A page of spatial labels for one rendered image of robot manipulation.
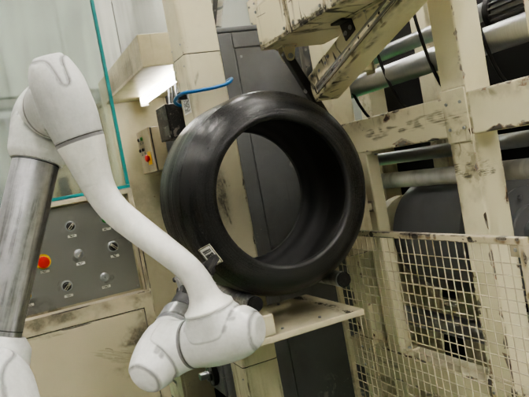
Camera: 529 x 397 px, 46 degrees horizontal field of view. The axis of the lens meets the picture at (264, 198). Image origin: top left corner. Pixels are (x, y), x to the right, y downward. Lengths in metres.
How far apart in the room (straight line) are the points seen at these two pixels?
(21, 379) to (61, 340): 1.04
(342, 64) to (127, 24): 10.00
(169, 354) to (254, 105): 0.72
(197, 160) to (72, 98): 0.45
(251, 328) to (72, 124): 0.53
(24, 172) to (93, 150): 0.20
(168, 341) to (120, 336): 0.98
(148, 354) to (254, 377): 0.88
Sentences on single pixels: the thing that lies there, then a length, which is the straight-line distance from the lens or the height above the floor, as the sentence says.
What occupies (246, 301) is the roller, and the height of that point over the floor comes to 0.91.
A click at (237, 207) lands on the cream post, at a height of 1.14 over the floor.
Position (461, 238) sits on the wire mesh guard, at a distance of 1.65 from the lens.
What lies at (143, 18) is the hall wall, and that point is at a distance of 11.98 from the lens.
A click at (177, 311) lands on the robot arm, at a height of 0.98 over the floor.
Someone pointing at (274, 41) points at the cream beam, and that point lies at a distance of 2.04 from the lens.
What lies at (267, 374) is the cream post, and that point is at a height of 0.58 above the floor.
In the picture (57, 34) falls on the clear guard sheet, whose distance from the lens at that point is 2.33.
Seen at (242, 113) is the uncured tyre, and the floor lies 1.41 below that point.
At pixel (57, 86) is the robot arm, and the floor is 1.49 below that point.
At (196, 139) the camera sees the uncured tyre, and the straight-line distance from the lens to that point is 1.65.
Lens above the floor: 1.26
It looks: 3 degrees down
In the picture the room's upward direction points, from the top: 10 degrees counter-clockwise
